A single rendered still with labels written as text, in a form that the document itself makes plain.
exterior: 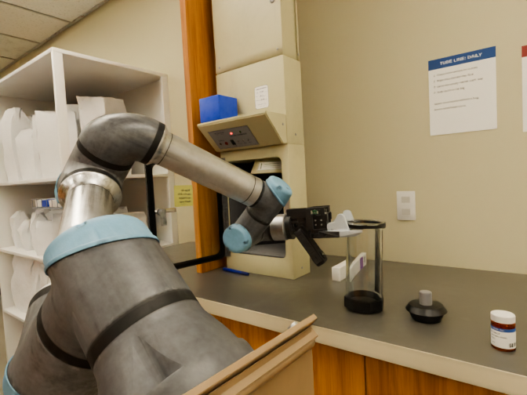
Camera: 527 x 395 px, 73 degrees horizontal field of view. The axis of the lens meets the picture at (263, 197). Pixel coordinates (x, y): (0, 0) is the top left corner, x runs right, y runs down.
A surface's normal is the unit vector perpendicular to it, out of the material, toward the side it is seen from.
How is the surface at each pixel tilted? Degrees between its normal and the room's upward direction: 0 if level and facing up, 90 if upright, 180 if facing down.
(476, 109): 90
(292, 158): 90
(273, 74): 90
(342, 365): 90
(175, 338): 29
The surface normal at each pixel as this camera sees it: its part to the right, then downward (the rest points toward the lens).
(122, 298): 0.01, -0.56
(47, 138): 0.41, -0.09
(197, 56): 0.79, -0.01
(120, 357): -0.45, -0.53
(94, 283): -0.15, -0.44
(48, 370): -0.19, 0.27
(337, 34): -0.61, 0.07
